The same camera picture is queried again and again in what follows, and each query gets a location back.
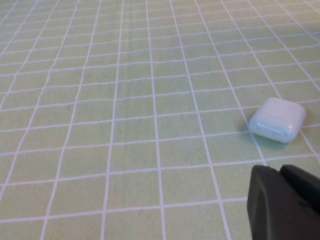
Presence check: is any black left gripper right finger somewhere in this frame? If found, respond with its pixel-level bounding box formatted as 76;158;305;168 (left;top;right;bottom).
279;164;320;213

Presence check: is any white earbud case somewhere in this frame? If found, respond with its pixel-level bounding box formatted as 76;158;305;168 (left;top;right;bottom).
249;97;307;144

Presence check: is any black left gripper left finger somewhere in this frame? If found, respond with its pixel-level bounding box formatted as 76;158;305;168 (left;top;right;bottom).
246;164;320;240

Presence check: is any green white checkered tablecloth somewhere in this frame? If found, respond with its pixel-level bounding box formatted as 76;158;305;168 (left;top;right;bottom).
0;0;320;240

